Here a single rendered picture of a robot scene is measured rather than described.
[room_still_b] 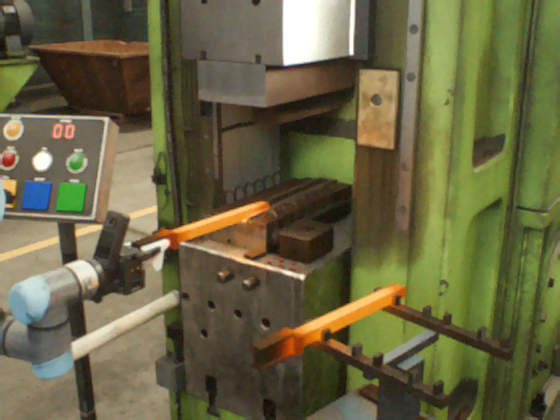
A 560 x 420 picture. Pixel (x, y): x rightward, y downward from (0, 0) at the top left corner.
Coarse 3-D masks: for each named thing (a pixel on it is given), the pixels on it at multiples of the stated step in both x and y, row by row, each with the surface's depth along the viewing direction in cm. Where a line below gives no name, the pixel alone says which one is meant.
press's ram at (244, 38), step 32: (192, 0) 156; (224, 0) 151; (256, 0) 146; (288, 0) 143; (320, 0) 153; (352, 0) 165; (192, 32) 159; (224, 32) 153; (256, 32) 148; (288, 32) 145; (320, 32) 156; (288, 64) 148
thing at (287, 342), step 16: (384, 288) 138; (400, 288) 138; (352, 304) 131; (368, 304) 131; (384, 304) 135; (320, 320) 125; (336, 320) 125; (352, 320) 129; (272, 336) 117; (288, 336) 117; (304, 336) 120; (320, 336) 123; (256, 352) 114; (272, 352) 116; (288, 352) 119; (256, 368) 115
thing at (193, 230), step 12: (252, 204) 170; (264, 204) 170; (216, 216) 158; (228, 216) 159; (240, 216) 163; (180, 228) 149; (192, 228) 149; (204, 228) 152; (216, 228) 156; (144, 240) 139; (156, 240) 140; (168, 240) 144; (180, 240) 146
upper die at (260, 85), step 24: (216, 72) 158; (240, 72) 154; (264, 72) 150; (288, 72) 157; (312, 72) 166; (336, 72) 175; (216, 96) 159; (240, 96) 155; (264, 96) 152; (288, 96) 159
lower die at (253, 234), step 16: (256, 192) 190; (272, 192) 187; (304, 192) 183; (320, 192) 186; (336, 192) 187; (224, 208) 176; (272, 208) 171; (288, 208) 173; (304, 208) 174; (320, 208) 181; (240, 224) 166; (256, 224) 163; (272, 224) 163; (224, 240) 170; (240, 240) 167; (256, 240) 164
